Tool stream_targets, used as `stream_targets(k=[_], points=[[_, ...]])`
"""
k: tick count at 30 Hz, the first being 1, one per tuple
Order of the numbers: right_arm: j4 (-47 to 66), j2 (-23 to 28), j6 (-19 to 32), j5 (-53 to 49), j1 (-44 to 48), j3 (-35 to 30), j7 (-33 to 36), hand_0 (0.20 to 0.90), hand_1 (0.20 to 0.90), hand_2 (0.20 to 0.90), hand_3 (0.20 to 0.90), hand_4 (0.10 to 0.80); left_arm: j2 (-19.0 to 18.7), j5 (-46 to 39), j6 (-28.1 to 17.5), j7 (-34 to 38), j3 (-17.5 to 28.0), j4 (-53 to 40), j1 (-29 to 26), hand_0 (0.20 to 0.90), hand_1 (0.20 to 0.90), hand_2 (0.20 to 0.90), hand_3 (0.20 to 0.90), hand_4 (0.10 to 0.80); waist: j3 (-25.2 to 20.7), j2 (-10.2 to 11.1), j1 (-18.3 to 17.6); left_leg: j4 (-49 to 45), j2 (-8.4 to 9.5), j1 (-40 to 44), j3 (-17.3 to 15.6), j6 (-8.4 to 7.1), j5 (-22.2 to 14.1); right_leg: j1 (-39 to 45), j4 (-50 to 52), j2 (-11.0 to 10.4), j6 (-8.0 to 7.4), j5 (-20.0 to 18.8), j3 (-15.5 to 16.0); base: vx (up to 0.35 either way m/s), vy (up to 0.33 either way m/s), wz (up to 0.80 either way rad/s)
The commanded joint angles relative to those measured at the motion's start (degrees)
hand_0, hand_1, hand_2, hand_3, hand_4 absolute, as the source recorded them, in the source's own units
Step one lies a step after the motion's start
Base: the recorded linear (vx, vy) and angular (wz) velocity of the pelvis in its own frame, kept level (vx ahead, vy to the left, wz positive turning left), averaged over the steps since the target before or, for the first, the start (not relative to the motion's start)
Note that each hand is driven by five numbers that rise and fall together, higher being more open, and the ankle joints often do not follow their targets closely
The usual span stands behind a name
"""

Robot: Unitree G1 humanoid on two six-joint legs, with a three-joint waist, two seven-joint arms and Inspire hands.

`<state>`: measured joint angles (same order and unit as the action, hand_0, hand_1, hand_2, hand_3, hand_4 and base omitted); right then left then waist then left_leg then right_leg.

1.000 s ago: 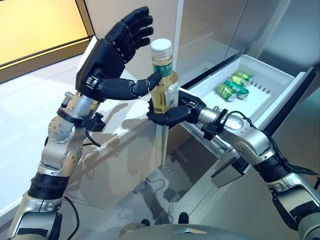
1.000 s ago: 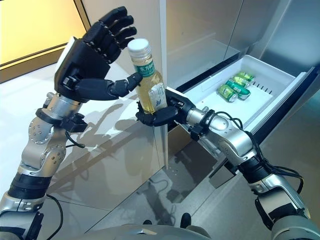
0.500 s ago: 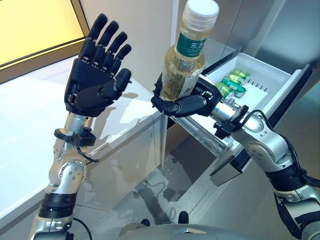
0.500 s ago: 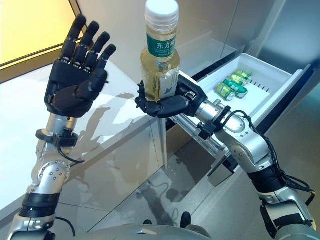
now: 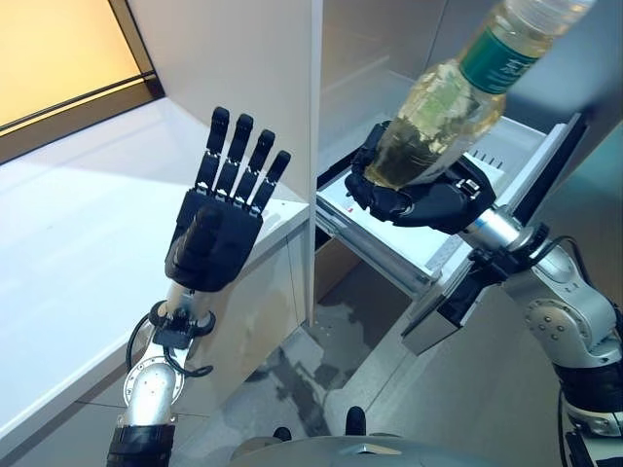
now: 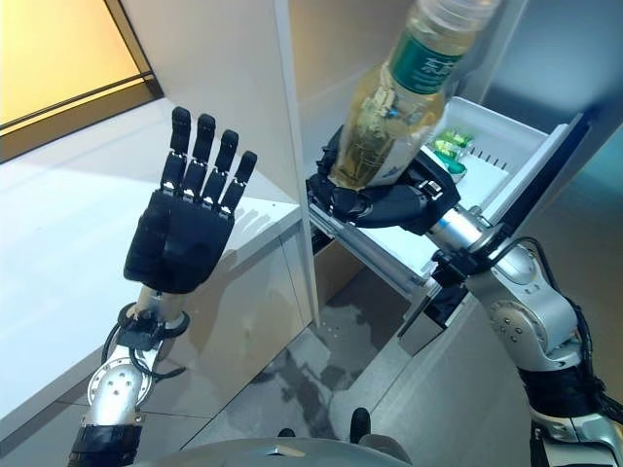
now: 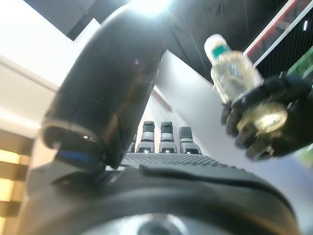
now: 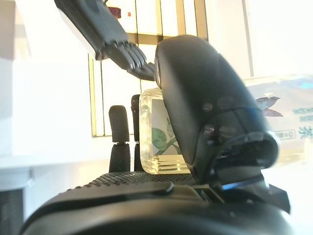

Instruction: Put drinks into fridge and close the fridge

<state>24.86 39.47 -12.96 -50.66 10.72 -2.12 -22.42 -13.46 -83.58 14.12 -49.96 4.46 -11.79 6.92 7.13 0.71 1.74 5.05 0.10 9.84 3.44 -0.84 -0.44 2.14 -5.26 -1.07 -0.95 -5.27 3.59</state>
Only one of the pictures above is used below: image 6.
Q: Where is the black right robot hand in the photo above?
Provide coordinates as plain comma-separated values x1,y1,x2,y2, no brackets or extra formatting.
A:
305,128,461,237

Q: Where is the steel fronted fridge drawer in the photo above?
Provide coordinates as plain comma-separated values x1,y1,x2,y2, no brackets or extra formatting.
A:
397,286,469,359

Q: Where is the black framed window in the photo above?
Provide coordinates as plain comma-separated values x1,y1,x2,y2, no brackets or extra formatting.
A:
0,0,163,164

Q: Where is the tall white cabinet panel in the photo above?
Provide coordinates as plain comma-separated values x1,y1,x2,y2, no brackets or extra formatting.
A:
119,0,320,330

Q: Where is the stainless steel fridge body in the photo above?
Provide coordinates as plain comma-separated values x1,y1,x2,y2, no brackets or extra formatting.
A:
286,0,536,196

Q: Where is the silver right robot leg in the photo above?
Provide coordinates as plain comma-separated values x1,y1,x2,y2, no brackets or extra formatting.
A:
350,407,372,442

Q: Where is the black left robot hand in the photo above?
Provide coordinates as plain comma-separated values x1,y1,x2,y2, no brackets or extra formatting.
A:
124,105,260,296

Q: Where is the white fridge drawer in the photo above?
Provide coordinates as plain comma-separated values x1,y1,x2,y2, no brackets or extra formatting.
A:
306,95,593,303

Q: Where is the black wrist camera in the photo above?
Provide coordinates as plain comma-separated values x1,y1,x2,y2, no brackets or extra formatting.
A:
116,315,165,352
430,251,469,294

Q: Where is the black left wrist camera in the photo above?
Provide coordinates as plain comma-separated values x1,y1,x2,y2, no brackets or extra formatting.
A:
116,315,165,352

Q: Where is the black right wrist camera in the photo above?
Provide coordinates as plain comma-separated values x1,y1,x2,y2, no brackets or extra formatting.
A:
430,251,469,294

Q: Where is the white counter cabinet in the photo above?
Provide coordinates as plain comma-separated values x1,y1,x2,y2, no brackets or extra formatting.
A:
0,96,306,439

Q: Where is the tea bottle with white cap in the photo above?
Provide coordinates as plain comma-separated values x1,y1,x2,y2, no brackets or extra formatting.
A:
328,0,505,192

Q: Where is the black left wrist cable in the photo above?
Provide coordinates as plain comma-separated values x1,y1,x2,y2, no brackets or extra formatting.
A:
104,318,187,379

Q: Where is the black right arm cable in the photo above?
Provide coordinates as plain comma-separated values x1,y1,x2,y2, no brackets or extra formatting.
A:
486,236,615,414

